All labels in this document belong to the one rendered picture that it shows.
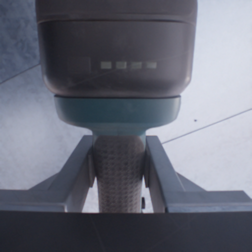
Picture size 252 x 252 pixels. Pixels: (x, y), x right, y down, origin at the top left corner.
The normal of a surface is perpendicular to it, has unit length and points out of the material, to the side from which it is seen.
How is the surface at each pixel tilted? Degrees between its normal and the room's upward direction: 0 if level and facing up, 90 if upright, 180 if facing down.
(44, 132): 90
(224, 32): 90
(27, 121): 90
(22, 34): 90
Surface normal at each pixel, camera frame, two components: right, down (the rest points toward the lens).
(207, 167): 0.00, 0.29
